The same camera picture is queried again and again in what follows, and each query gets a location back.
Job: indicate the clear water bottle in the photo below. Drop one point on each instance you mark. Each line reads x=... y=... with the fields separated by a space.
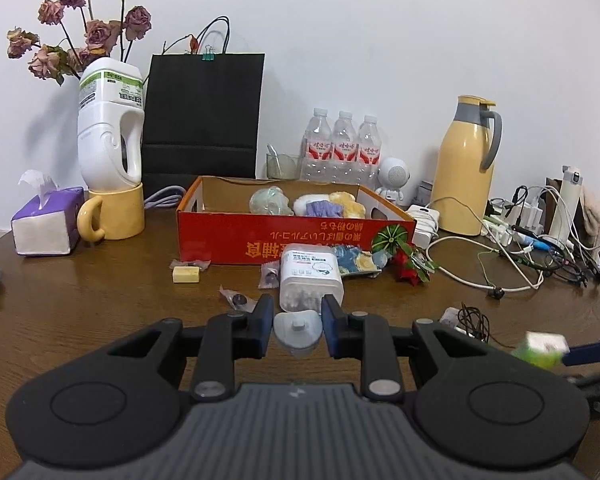
x=319 y=150
x=344 y=152
x=370 y=155

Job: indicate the white flask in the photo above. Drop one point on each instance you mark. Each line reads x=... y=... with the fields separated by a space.
x=567 y=200

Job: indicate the black and blue pen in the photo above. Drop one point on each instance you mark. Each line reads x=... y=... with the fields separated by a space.
x=535 y=242

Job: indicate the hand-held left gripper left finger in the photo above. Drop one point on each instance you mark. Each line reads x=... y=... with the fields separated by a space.
x=265 y=317

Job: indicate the silver metal clip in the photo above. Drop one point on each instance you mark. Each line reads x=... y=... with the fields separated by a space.
x=420 y=259

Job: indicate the grey plastic cap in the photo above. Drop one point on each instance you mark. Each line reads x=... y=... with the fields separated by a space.
x=297 y=332

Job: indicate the green tissue pack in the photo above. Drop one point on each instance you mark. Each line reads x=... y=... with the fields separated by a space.
x=540 y=347

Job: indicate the small yellow wrapped candy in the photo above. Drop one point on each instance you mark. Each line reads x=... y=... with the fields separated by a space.
x=186 y=275

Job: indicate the iridescent plastic bag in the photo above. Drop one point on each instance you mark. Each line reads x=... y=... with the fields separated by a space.
x=267 y=200

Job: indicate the black paper bag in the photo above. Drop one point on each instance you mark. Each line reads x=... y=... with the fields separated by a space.
x=205 y=110

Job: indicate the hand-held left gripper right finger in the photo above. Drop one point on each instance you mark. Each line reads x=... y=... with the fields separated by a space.
x=331 y=325

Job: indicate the clear straw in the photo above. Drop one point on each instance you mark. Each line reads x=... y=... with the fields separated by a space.
x=275 y=157

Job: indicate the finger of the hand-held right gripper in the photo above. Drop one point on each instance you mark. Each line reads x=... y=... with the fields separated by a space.
x=592 y=351
x=597 y=390

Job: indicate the red artificial rose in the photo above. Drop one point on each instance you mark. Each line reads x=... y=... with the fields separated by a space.
x=405 y=270

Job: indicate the red cardboard box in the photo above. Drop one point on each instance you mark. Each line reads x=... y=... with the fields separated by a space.
x=230 y=240

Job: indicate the small clear packet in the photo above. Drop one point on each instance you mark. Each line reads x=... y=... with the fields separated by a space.
x=237 y=300
x=190 y=263
x=268 y=276

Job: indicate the dried red flower bud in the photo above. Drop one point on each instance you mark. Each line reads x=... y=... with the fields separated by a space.
x=193 y=42

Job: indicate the yellow mug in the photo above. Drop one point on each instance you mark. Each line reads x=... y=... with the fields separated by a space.
x=120 y=215

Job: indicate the white and yellow plush toy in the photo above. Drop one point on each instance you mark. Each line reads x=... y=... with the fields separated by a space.
x=352 y=202

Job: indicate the dried pink rose bouquet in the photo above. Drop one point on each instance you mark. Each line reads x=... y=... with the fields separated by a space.
x=97 y=35

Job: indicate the clear cotton swab box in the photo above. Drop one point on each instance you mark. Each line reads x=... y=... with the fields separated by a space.
x=307 y=275

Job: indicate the yellow thermos jug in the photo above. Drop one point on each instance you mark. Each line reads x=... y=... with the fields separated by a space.
x=462 y=175

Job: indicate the blue and yellow crumpled wrapper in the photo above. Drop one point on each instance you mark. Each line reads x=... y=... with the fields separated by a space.
x=357 y=262

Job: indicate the purple and white tissue box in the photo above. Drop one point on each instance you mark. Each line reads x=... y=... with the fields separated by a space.
x=45 y=225

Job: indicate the beige cloth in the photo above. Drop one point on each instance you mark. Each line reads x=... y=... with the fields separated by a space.
x=595 y=215

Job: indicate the green binder clip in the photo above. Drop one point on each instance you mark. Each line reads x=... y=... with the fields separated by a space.
x=208 y=54

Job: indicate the white robot speaker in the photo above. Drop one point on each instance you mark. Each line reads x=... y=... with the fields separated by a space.
x=394 y=175

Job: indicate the white detergent bottle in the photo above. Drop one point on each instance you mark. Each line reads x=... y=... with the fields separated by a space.
x=100 y=130

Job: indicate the white power strip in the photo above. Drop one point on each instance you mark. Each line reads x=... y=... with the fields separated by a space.
x=510 y=220

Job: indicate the glass cup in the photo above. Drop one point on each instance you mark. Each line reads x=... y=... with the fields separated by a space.
x=285 y=167

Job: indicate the purple cloth pouch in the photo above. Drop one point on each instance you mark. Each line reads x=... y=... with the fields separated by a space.
x=322 y=208

